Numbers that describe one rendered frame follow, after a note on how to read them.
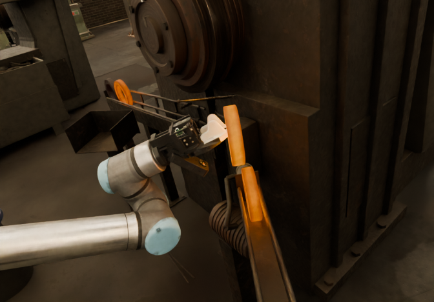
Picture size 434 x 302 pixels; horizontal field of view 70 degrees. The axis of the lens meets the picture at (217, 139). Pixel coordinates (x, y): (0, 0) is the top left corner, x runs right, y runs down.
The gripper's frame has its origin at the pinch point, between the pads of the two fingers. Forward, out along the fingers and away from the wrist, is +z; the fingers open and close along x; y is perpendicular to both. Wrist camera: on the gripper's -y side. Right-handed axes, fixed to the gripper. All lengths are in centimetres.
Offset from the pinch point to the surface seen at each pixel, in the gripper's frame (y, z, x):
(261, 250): -27.8, -6.0, -14.6
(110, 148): -14, -64, 60
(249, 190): -16.1, -2.8, -4.9
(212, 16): 22.9, 6.5, 24.0
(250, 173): -14.6, -1.1, -0.6
